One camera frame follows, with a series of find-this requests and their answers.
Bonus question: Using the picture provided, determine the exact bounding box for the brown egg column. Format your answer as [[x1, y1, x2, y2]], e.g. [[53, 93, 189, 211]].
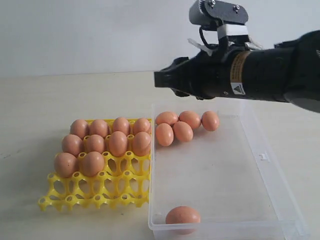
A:
[[155, 123, 174, 147]]

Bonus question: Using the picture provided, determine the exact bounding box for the brown egg placed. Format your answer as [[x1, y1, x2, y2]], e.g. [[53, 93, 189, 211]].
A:
[[84, 134, 106, 153], [69, 119, 90, 139], [108, 131, 128, 157], [132, 118, 152, 135], [89, 119, 110, 138], [61, 134, 85, 157], [112, 117, 131, 136]]

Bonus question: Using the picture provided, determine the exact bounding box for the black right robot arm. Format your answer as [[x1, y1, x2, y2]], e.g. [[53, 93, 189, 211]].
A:
[[154, 31, 320, 113]]

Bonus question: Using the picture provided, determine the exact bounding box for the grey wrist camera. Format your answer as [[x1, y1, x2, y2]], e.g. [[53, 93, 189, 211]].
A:
[[188, 0, 249, 26]]

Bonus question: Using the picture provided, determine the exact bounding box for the clear plastic container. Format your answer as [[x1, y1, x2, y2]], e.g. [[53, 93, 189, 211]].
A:
[[148, 99, 310, 240]]

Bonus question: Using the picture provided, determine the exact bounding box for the brown egg front bottom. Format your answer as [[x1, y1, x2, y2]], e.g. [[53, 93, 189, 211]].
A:
[[165, 206, 201, 225]]

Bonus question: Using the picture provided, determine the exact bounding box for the brown egg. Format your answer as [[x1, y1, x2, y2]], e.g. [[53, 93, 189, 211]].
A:
[[82, 151, 105, 177], [132, 131, 151, 157], [165, 206, 201, 225], [179, 110, 202, 130], [201, 110, 220, 132], [155, 111, 179, 126], [173, 121, 194, 143], [54, 152, 79, 178]]

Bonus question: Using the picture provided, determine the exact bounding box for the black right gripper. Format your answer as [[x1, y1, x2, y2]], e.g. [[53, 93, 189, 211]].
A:
[[153, 49, 240, 100]]

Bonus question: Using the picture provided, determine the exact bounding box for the yellow plastic egg tray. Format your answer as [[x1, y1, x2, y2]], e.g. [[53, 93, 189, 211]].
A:
[[37, 147, 151, 211]]

